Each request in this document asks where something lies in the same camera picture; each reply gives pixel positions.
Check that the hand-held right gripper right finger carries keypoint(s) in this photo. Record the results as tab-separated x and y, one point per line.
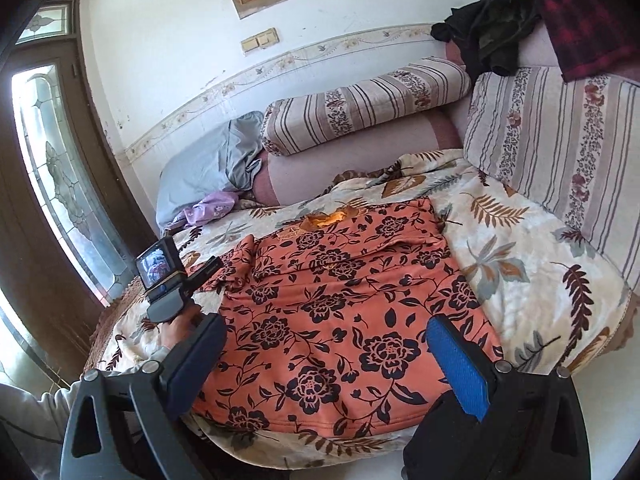
457	360

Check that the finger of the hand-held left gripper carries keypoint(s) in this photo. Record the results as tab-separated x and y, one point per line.
205	271

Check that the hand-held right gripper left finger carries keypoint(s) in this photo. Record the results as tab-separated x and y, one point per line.
200	360

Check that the orange black floral garment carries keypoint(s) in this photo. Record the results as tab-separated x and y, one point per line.
330	320

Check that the dark clothes pile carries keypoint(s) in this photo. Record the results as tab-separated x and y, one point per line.
490	30

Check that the person's left hand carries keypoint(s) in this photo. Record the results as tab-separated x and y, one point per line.
177	330

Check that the purple floral cloth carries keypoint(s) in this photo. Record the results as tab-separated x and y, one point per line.
210	207

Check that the brown quilted mat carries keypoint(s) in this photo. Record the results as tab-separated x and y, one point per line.
107	320

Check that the grey pillow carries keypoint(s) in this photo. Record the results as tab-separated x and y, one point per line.
205	170

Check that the cream leaf-print blanket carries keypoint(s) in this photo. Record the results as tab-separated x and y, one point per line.
525	265

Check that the wooden stained glass door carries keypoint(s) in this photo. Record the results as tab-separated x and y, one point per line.
50	160

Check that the pink mauve pillow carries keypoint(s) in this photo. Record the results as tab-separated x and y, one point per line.
350	145

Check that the striped floral bolster cushion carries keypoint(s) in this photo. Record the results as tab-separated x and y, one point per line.
360	105

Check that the striped floral back cushion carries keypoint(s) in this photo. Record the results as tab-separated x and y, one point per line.
565	150

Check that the red plaid cloth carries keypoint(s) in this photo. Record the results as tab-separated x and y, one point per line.
585	20

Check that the beige wall switch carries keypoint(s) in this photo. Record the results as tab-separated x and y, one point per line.
260	40

